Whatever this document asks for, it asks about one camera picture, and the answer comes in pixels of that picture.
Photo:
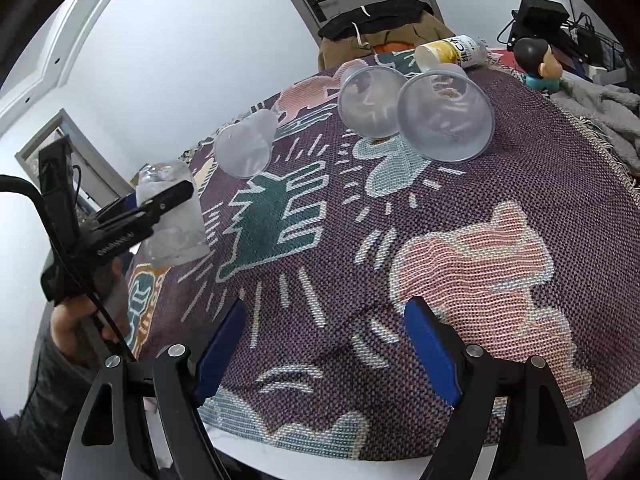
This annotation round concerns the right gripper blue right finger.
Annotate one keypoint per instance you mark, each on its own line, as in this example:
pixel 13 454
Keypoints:
pixel 439 349

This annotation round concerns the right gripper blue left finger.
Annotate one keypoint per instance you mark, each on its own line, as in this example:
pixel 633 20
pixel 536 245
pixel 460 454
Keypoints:
pixel 219 348

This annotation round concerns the clear mug with white label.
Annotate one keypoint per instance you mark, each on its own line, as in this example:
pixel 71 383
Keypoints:
pixel 179 237

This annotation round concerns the frosted plastic cup left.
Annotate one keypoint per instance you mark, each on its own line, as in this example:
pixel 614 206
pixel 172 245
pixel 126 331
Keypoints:
pixel 243 149

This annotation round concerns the frosted plastic cup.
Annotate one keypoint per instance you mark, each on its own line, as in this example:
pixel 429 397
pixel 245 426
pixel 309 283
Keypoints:
pixel 444 115
pixel 243 149
pixel 368 99

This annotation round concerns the frosted plastic cup right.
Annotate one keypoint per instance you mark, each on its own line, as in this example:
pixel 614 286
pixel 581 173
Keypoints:
pixel 444 115

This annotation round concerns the frosted plastic cup middle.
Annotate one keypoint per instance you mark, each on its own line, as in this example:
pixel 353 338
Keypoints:
pixel 368 99

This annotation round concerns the person left hand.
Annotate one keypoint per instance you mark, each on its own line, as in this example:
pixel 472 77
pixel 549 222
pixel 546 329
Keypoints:
pixel 66 318

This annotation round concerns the open grey side door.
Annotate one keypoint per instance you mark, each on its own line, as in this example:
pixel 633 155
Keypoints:
pixel 60 145

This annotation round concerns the purple patterned woven blanket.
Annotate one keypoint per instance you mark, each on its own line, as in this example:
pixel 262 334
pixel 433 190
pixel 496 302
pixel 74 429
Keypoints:
pixel 531 249

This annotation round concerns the grey towel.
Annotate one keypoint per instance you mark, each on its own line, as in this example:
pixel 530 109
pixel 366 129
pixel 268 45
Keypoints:
pixel 614 110

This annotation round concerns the lemon label white can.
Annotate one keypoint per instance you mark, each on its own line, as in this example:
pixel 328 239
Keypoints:
pixel 464 51

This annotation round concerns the black haired doll figure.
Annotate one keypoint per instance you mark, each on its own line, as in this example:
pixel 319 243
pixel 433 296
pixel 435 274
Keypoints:
pixel 542 70

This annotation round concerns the chair with brown jacket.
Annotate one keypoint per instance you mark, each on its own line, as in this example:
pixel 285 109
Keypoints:
pixel 385 26

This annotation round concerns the black device on stand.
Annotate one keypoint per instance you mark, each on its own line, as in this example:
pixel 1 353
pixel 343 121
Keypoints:
pixel 541 19

